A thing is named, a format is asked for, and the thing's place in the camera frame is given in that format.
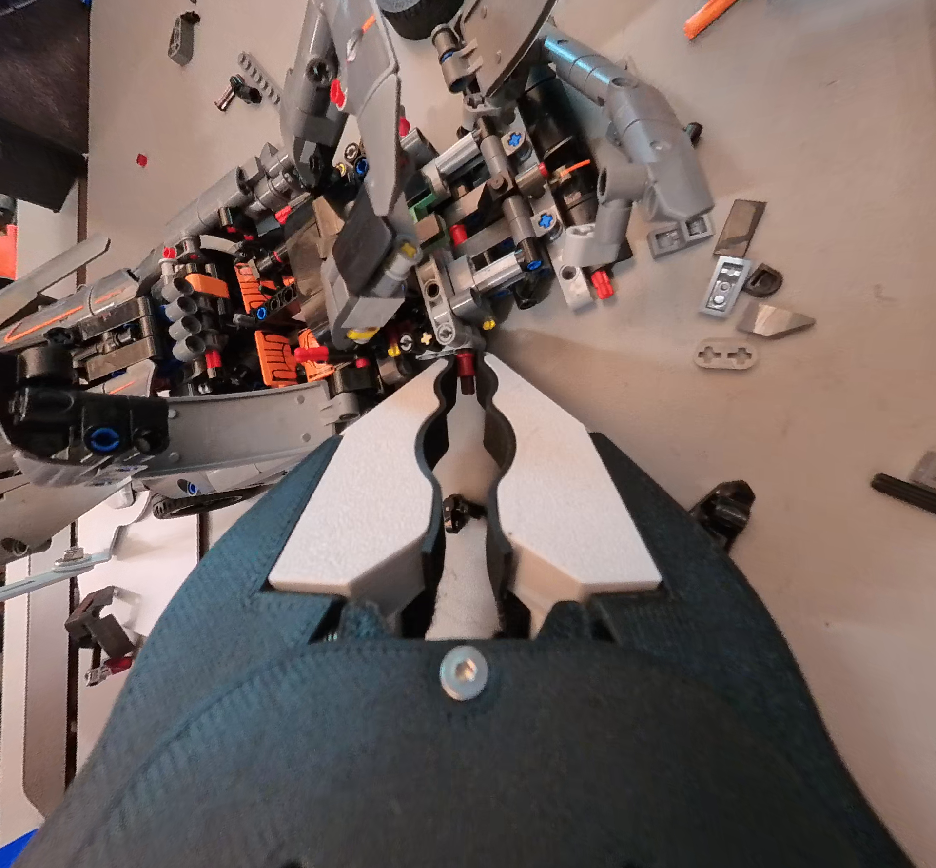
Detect dark flat lego tile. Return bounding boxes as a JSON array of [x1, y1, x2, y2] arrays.
[[713, 199, 768, 256]]

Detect dark grey lego wedge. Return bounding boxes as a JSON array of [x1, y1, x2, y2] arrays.
[[736, 300, 817, 339]]

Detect black lego axle pin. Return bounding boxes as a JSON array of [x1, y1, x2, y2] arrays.
[[215, 76, 263, 111]]

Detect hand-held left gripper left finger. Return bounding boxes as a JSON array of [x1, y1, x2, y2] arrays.
[[268, 357, 452, 598]]

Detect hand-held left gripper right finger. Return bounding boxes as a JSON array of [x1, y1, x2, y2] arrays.
[[483, 355, 663, 604]]

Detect black lego set box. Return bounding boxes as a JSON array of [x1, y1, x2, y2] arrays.
[[0, 0, 92, 214]]

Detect grey lego gear rack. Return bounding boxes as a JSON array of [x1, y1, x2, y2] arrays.
[[237, 52, 283, 105]]

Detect dark blurred lego piece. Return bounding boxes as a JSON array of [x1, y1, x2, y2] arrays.
[[872, 453, 936, 518]]

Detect grey lego car model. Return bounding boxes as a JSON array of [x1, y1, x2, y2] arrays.
[[0, 0, 716, 543]]

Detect dark grey lego connector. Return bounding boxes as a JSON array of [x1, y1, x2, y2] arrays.
[[168, 11, 202, 66]]

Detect grey lego slope tile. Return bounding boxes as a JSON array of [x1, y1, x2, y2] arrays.
[[699, 257, 753, 317]]

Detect orange lego axle piece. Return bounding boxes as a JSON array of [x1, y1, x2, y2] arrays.
[[683, 0, 761, 41]]

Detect dark grey lego frame plate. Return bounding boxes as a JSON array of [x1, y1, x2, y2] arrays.
[[649, 216, 716, 259]]

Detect small black lego connector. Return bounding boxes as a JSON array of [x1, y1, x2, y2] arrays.
[[442, 493, 488, 534]]

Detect black curved lego piece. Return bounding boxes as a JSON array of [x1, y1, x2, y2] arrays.
[[691, 482, 756, 551]]

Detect grey oval lego liftarm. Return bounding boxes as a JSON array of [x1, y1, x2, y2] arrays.
[[693, 337, 759, 372]]

